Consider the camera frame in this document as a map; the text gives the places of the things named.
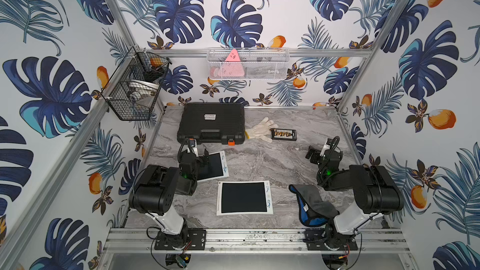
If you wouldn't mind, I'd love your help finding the white drawing tablet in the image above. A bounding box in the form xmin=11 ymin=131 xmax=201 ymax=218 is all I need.
xmin=216 ymin=181 xmax=273 ymax=216
xmin=197 ymin=151 xmax=230 ymax=181

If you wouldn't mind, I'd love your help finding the grey blue wiping cloth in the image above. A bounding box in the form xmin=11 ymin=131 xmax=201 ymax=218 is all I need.
xmin=288 ymin=184 xmax=340 ymax=228

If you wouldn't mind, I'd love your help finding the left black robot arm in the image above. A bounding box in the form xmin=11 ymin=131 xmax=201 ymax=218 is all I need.
xmin=129 ymin=139 xmax=209 ymax=253

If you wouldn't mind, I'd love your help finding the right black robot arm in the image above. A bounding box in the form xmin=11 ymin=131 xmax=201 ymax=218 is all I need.
xmin=290 ymin=136 xmax=404 ymax=251

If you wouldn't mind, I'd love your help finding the black screwdriver bit box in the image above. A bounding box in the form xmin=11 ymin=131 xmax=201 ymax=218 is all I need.
xmin=271 ymin=128 xmax=297 ymax=141

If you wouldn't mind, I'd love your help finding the black plastic tool case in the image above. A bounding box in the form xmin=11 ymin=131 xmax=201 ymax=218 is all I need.
xmin=177 ymin=102 xmax=246 ymax=146

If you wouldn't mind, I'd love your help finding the white knit work glove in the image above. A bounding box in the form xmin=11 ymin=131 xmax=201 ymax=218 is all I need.
xmin=245 ymin=117 xmax=278 ymax=143

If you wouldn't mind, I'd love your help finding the silver object in basket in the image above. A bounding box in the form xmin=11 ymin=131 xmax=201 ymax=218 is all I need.
xmin=127 ymin=80 xmax=160 ymax=103

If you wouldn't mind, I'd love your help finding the pink triangular paper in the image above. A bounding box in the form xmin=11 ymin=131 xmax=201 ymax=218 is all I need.
xmin=219 ymin=49 xmax=245 ymax=78

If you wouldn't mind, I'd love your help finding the black wire basket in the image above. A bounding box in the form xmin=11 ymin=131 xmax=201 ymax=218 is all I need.
xmin=101 ymin=47 xmax=172 ymax=121

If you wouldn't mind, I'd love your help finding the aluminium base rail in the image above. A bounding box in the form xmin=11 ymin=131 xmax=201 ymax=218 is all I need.
xmin=103 ymin=228 xmax=411 ymax=255

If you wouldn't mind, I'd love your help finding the clear mesh wall shelf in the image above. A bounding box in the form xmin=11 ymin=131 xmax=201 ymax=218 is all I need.
xmin=206 ymin=47 xmax=291 ymax=80

